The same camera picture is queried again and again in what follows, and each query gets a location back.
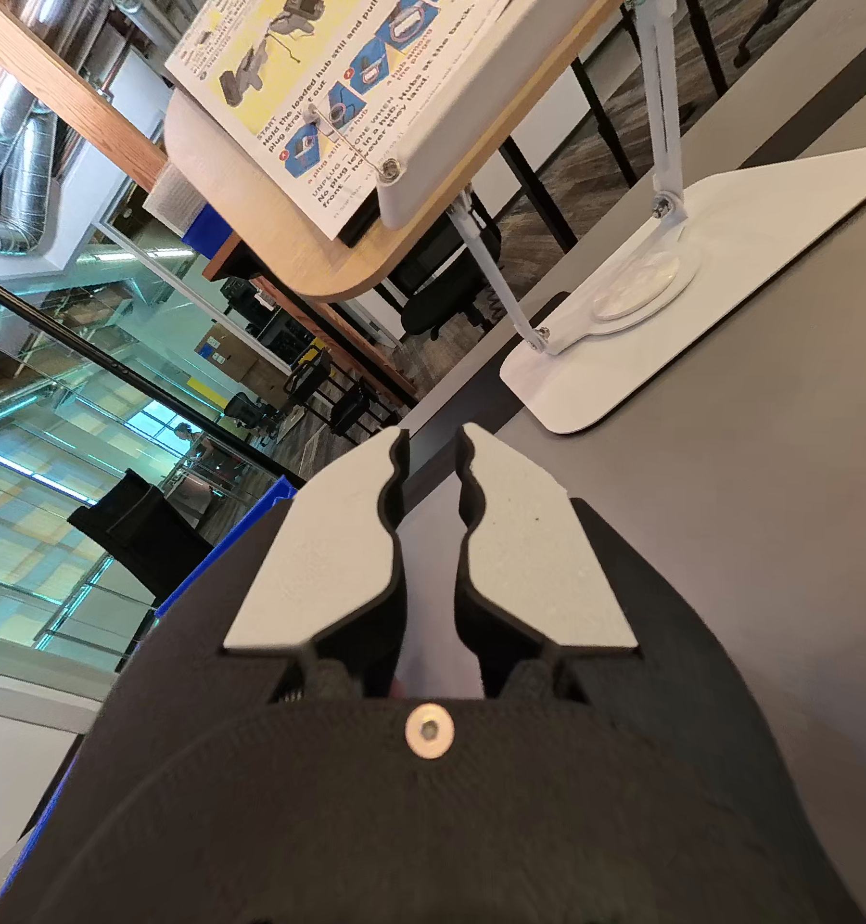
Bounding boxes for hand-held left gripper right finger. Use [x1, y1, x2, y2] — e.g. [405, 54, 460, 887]
[453, 423, 639, 697]

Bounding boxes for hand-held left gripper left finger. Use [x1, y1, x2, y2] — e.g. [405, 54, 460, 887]
[222, 426, 411, 697]

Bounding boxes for blue plastic bin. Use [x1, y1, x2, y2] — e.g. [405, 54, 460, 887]
[14, 473, 300, 878]
[184, 205, 235, 255]

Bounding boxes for black office chair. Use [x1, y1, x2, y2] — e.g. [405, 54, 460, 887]
[67, 468, 214, 600]

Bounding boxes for cardboard box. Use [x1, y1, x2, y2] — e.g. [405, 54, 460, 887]
[195, 321, 290, 405]

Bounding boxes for brown standing desk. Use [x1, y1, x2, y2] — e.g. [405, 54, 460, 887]
[204, 238, 420, 409]

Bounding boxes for black swivel chair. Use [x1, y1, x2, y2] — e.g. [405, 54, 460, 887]
[400, 209, 505, 342]

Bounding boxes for white paper stack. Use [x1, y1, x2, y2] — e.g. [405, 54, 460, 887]
[143, 165, 210, 232]

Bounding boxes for white board stand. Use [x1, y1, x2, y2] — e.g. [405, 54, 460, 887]
[375, 0, 866, 436]

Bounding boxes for printed instruction sheet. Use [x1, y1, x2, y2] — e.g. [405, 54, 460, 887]
[165, 0, 521, 241]

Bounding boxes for black wire cart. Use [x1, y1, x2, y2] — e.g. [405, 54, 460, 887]
[285, 346, 398, 443]

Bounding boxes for silver duct pipes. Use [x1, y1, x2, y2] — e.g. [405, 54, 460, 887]
[0, 0, 116, 254]

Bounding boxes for wooden post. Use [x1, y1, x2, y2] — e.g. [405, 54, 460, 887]
[0, 0, 170, 192]

